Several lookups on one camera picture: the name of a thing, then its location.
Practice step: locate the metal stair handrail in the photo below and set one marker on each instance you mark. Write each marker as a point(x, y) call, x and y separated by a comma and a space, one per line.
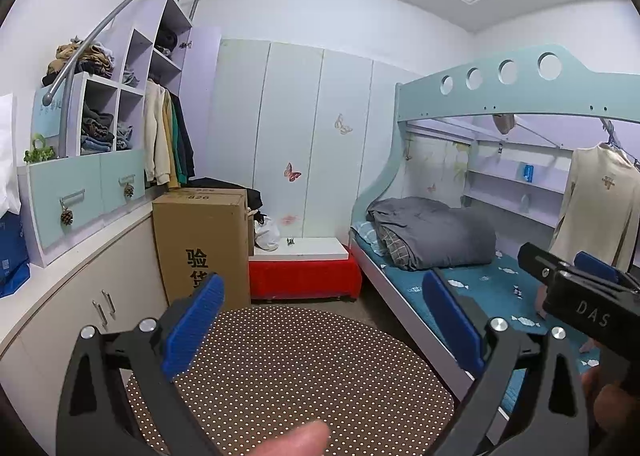
point(67, 72)

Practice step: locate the red covered bench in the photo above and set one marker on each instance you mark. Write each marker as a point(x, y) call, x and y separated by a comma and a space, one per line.
point(299, 280)

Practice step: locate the teal candy print mattress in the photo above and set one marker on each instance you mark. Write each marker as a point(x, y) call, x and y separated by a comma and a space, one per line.
point(501, 289)

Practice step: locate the pink hanging garment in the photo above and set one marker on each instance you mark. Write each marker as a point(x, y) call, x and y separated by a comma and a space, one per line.
point(541, 295)

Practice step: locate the left hand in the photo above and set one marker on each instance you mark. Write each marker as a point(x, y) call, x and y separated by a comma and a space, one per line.
point(309, 439)

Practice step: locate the white plastic bag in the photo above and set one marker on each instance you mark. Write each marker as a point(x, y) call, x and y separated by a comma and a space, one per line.
point(266, 234)

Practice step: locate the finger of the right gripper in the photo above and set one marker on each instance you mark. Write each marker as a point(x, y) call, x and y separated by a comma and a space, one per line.
point(595, 267)

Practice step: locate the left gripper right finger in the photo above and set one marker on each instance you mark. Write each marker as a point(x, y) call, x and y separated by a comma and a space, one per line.
point(550, 414)

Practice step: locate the right hand thumb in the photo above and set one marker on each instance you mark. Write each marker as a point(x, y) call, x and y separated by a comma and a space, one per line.
point(610, 405)

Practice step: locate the large cardboard box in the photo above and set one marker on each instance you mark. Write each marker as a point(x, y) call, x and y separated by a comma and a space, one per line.
point(200, 231)

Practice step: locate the hanging clothes row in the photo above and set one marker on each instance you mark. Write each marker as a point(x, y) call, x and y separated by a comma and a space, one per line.
point(168, 152)

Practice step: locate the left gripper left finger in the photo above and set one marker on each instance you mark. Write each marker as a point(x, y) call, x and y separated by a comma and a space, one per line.
point(94, 413)

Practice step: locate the blue shopping bag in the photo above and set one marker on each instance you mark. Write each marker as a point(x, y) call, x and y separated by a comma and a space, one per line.
point(14, 258)

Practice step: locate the beige hanging sweater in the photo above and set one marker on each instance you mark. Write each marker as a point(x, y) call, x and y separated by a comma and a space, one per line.
point(600, 208)

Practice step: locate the grey folded quilt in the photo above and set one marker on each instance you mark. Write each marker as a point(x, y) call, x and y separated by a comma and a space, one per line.
point(419, 234)

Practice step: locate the blue box on shelf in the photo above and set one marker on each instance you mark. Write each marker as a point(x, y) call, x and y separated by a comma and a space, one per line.
point(528, 172)

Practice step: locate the low grey cabinet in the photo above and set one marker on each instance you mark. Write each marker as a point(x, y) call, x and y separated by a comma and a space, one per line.
point(110, 281)

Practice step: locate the white wardrobe doors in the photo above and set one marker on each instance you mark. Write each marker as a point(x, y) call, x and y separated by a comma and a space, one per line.
point(308, 128)

